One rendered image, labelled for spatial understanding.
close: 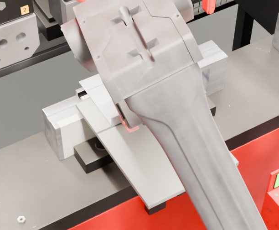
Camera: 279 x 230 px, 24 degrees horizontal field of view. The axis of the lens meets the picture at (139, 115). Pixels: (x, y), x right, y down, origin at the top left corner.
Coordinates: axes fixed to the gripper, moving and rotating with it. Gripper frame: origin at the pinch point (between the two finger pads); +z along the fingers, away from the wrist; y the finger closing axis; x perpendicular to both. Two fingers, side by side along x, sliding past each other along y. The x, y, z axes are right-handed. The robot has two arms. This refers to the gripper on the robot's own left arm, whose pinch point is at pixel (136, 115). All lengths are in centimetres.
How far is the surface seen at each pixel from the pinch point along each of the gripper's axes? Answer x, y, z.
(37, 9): -31.6, 3.7, 15.4
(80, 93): -9.4, 5.7, 7.0
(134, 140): 4.1, 2.7, -0.6
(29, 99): -50, -12, 140
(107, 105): -4.6, 2.9, 3.7
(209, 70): -4.5, -21.7, 9.5
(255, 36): -38, -112, 134
